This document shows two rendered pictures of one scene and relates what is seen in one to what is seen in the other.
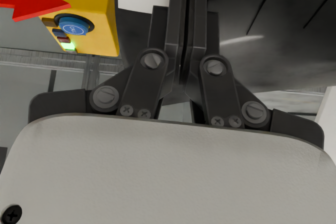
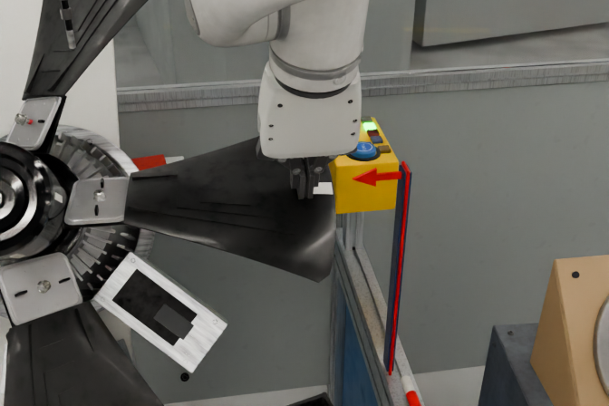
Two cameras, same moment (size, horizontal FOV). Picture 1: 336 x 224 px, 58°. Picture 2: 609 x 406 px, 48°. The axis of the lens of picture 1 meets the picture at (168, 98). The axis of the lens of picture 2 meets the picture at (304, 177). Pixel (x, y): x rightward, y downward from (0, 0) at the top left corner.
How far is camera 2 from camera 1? 62 cm
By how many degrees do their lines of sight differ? 20
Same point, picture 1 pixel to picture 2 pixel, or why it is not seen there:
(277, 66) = (242, 166)
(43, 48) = (410, 97)
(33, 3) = (369, 177)
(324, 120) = (111, 102)
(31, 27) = (427, 120)
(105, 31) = not seen: hidden behind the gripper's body
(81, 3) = (357, 171)
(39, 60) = (413, 82)
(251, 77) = (250, 156)
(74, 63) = (369, 85)
